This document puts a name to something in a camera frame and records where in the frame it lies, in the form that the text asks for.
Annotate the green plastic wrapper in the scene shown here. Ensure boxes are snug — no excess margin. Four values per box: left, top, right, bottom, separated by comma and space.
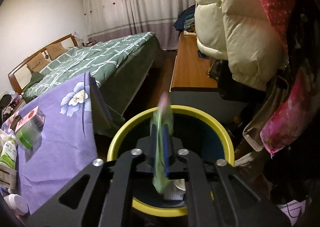
150, 92, 173, 194

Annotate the green lidded clear jar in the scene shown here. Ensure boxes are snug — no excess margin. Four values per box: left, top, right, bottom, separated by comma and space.
16, 122, 42, 152

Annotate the purple floral tablecloth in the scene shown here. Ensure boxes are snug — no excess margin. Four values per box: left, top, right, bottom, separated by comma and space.
17, 72, 97, 213

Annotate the white round lid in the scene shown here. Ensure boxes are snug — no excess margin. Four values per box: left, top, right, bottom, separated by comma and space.
4, 194, 29, 216

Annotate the pink floral garment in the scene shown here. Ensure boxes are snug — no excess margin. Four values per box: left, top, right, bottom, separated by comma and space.
260, 68, 311, 155

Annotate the pink strawberry milk carton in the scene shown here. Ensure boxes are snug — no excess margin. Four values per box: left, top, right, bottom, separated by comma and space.
15, 106, 46, 133

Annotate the green white drink bottle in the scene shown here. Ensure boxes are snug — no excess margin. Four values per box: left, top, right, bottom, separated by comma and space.
0, 137, 17, 170

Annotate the wooden sideboard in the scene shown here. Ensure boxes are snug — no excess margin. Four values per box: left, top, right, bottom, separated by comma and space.
170, 34, 217, 92

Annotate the green plaid bed quilt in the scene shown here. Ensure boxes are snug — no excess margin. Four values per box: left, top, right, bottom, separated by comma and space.
22, 31, 156, 103

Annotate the black jacket on nightstand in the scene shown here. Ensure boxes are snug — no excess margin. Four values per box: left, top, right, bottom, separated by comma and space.
0, 94, 21, 125

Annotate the wooden bed headboard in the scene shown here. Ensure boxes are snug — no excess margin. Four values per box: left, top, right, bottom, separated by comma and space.
8, 34, 78, 94

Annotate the brown pillow left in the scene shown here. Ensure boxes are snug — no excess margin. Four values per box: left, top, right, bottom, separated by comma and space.
27, 53, 50, 73

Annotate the brown pillow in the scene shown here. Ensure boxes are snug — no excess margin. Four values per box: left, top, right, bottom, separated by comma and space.
27, 53, 50, 73
46, 42, 67, 60

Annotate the brown pillow right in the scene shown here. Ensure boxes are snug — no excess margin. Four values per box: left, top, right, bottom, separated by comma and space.
46, 42, 67, 60

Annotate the cream puffer jacket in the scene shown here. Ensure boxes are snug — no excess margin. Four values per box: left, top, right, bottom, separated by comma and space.
195, 0, 284, 90

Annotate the pile of dark clothes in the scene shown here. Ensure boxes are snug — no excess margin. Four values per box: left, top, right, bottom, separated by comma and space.
173, 4, 196, 31

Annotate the pink white curtain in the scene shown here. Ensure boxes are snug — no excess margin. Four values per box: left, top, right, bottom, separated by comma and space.
83, 0, 195, 50

